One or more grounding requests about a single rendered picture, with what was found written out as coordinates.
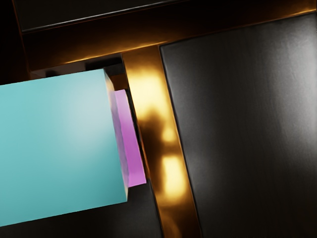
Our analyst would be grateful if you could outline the pink block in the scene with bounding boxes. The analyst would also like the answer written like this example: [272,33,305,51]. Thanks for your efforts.
[111,89,148,188]

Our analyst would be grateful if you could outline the teal block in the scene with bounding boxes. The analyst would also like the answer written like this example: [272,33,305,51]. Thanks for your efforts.
[0,68,131,227]

